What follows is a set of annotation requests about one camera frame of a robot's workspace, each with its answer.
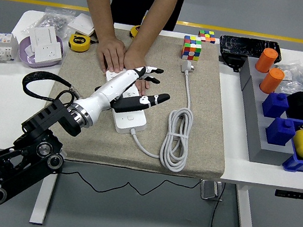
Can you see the large colourful puzzle cube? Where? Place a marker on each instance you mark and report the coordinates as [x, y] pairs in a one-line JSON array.
[[191, 48]]

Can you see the yellow tape measure orange label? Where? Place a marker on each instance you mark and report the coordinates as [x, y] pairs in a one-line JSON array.
[[134, 31]]

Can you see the purple bowl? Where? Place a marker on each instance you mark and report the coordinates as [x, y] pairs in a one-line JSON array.
[[40, 64]]

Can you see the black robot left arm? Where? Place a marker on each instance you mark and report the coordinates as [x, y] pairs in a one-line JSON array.
[[43, 118]]

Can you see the small white flat piece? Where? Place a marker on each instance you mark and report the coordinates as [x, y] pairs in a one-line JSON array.
[[29, 52]]

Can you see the person's left forearm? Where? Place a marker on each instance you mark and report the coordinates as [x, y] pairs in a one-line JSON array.
[[152, 23]]

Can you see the yellow black tape measure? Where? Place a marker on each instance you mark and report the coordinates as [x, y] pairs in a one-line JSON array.
[[79, 43]]

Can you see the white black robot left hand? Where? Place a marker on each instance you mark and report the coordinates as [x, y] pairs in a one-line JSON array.
[[112, 89]]

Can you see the person's right hand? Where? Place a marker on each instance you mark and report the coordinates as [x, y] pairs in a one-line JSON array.
[[110, 52]]

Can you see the black table control panel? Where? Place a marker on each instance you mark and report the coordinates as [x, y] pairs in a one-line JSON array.
[[296, 195]]

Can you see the white table leg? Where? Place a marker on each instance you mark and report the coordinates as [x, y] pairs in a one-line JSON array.
[[44, 194], [245, 222]]

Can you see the person's left hand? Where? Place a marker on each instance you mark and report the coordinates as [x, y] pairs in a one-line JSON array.
[[133, 58]]

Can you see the blue block with knob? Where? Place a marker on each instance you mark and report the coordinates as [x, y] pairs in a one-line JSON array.
[[280, 132], [275, 105]]

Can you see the grey metal box under table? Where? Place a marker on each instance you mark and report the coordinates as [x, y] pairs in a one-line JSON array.
[[210, 190]]

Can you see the clear bag of screws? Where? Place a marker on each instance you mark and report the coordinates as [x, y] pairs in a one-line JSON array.
[[53, 20]]

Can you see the grey stepped block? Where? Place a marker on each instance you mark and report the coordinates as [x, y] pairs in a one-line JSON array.
[[255, 119]]

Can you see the white blue circuit breaker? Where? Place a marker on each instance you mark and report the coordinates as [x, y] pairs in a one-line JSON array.
[[1, 47]]

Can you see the white wall socket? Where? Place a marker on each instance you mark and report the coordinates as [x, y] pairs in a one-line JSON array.
[[46, 52]]

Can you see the orange cylinder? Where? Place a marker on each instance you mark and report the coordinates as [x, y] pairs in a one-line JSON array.
[[272, 80], [266, 60]]

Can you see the white power strip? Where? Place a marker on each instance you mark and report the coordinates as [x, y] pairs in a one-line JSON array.
[[129, 124]]

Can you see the white flat switch plate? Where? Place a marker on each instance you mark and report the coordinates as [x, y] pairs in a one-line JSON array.
[[80, 23]]

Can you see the clear bag of white parts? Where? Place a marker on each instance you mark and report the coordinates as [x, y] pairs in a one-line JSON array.
[[289, 79]]

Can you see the grey-brown mat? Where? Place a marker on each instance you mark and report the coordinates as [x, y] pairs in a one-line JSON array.
[[152, 125]]

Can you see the black plastic tray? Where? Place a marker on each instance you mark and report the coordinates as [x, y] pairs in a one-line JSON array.
[[244, 46]]

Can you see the small colourful puzzle cube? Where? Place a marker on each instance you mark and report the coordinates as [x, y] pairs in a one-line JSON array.
[[206, 36]]

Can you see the white switch panel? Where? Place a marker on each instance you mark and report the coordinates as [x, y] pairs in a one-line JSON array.
[[44, 34]]

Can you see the person's right forearm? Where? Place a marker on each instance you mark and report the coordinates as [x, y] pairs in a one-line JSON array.
[[98, 2]]

